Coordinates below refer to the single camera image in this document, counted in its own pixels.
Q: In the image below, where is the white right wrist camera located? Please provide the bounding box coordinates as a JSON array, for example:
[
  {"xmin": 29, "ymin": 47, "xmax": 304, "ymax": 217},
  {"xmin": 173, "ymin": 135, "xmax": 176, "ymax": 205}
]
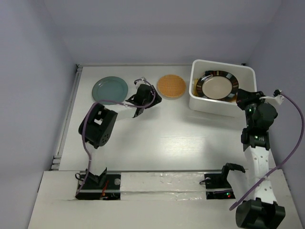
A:
[{"xmin": 260, "ymin": 89, "xmax": 285, "ymax": 106}]

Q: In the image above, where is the white plastic bin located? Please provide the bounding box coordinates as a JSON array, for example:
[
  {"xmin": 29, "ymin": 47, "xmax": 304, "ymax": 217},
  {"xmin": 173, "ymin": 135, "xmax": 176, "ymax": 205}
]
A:
[{"xmin": 188, "ymin": 60, "xmax": 257, "ymax": 117}]

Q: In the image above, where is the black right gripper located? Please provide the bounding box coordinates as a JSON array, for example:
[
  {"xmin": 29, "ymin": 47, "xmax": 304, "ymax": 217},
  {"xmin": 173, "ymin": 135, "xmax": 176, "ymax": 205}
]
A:
[{"xmin": 236, "ymin": 88, "xmax": 268, "ymax": 128}]

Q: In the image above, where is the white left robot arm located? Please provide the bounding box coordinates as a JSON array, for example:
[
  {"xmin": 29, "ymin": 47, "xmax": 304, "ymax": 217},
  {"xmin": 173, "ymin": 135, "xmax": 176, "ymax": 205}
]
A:
[{"xmin": 75, "ymin": 80, "xmax": 162, "ymax": 193}]

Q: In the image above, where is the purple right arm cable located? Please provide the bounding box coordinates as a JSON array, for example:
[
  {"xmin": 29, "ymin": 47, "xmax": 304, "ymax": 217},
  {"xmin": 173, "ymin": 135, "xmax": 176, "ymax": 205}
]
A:
[{"xmin": 229, "ymin": 90, "xmax": 305, "ymax": 211}]

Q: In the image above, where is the teal round ceramic plate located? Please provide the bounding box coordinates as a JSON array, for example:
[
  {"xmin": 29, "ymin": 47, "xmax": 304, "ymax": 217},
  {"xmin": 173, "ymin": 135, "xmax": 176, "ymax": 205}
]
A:
[{"xmin": 91, "ymin": 76, "xmax": 128, "ymax": 105}]

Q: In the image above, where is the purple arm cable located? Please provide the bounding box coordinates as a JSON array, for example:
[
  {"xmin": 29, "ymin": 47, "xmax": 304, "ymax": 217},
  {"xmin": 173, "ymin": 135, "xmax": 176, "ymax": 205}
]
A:
[
  {"xmin": 81, "ymin": 80, "xmax": 157, "ymax": 187},
  {"xmin": 229, "ymin": 90, "xmax": 305, "ymax": 211}
]

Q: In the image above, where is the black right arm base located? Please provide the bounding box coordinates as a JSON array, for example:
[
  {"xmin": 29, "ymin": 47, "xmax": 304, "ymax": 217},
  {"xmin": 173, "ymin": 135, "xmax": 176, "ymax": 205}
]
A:
[{"xmin": 199, "ymin": 163, "xmax": 245, "ymax": 200}]

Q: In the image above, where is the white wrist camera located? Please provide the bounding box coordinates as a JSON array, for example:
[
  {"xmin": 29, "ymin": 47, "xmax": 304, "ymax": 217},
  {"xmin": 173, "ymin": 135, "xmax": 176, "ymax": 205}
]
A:
[
  {"xmin": 260, "ymin": 89, "xmax": 285, "ymax": 106},
  {"xmin": 134, "ymin": 77, "xmax": 148, "ymax": 87}
]

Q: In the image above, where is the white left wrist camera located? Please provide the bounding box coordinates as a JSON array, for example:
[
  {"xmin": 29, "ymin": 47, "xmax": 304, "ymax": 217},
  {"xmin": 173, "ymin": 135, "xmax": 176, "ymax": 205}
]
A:
[{"xmin": 134, "ymin": 77, "xmax": 148, "ymax": 87}]

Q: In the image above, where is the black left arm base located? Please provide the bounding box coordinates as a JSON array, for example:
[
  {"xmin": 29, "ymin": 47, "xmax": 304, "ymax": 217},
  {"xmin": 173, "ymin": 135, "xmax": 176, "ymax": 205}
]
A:
[{"xmin": 75, "ymin": 171, "xmax": 121, "ymax": 200}]

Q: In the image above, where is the black rimmed beige plate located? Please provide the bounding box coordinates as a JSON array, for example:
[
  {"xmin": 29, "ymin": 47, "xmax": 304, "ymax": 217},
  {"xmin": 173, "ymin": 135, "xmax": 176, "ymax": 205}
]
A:
[{"xmin": 196, "ymin": 70, "xmax": 239, "ymax": 102}]

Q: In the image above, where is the yellow green woven bamboo tray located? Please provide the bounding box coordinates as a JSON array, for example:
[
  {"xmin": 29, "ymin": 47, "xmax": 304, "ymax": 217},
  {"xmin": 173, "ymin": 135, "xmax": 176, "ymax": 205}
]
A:
[{"xmin": 192, "ymin": 79, "xmax": 198, "ymax": 97}]

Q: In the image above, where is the round orange woven basket plate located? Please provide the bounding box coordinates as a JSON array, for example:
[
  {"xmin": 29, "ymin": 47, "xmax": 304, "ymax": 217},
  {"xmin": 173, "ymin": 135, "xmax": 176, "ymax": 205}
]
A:
[{"xmin": 157, "ymin": 74, "xmax": 186, "ymax": 98}]

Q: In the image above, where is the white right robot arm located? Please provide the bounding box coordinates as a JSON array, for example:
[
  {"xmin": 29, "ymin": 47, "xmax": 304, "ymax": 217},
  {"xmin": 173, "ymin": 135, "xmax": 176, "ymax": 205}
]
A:
[{"xmin": 200, "ymin": 89, "xmax": 285, "ymax": 229}]

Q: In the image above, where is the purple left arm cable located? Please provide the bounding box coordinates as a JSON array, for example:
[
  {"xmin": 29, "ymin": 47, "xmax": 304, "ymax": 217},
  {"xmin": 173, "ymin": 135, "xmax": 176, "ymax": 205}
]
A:
[{"xmin": 81, "ymin": 80, "xmax": 157, "ymax": 187}]

